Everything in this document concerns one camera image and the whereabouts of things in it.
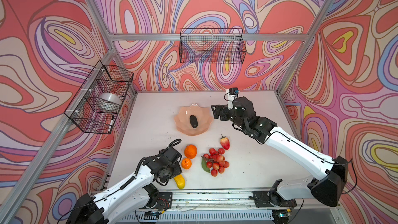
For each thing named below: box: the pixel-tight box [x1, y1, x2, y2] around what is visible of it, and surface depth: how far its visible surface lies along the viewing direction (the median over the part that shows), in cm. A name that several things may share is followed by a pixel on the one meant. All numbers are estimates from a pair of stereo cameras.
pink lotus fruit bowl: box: [174, 103, 213, 136], surface depth 103 cm
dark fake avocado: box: [189, 114, 198, 129], surface depth 100 cm
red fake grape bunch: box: [200, 147, 230, 177], surface depth 83 cm
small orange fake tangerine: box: [181, 157, 193, 170], surface depth 84 cm
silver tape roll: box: [98, 92, 122, 112], surface depth 73 cm
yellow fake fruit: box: [173, 174, 186, 190], surface depth 78 cm
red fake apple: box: [219, 134, 231, 151], surface depth 92 cm
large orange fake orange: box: [183, 144, 198, 159], surface depth 86 cm
